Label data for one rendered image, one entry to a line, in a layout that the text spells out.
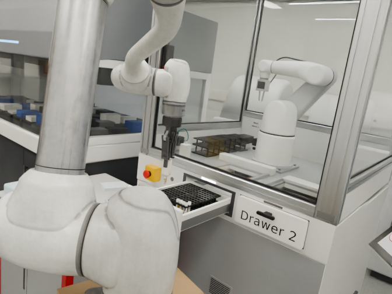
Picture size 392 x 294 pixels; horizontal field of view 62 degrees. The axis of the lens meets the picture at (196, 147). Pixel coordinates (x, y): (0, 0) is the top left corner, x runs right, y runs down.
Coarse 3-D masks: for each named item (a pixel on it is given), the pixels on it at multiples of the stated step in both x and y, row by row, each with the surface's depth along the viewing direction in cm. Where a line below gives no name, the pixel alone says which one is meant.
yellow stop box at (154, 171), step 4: (148, 164) 165; (152, 164) 166; (148, 168) 163; (152, 168) 161; (156, 168) 161; (160, 168) 163; (152, 172) 161; (156, 172) 161; (152, 176) 161; (156, 176) 162; (152, 180) 161; (156, 180) 163
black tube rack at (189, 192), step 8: (184, 184) 146; (192, 184) 148; (168, 192) 134; (176, 192) 135; (184, 192) 136; (192, 192) 137; (200, 192) 138; (208, 192) 140; (184, 200) 129; (192, 200) 129; (200, 200) 130; (208, 200) 132; (192, 208) 129
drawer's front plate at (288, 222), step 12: (240, 204) 133; (252, 204) 129; (264, 204) 127; (240, 216) 133; (276, 216) 123; (288, 216) 120; (252, 228) 130; (264, 228) 126; (288, 228) 120; (300, 228) 117; (288, 240) 120; (300, 240) 117
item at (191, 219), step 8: (176, 184) 147; (200, 184) 151; (216, 192) 144; (216, 200) 144; (224, 200) 135; (200, 208) 124; (208, 208) 127; (216, 208) 131; (224, 208) 135; (184, 216) 116; (192, 216) 120; (200, 216) 123; (208, 216) 128; (216, 216) 133; (184, 224) 117; (192, 224) 121
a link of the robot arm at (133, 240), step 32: (128, 192) 66; (160, 192) 70; (96, 224) 64; (128, 224) 62; (160, 224) 63; (96, 256) 63; (128, 256) 62; (160, 256) 64; (128, 288) 64; (160, 288) 66
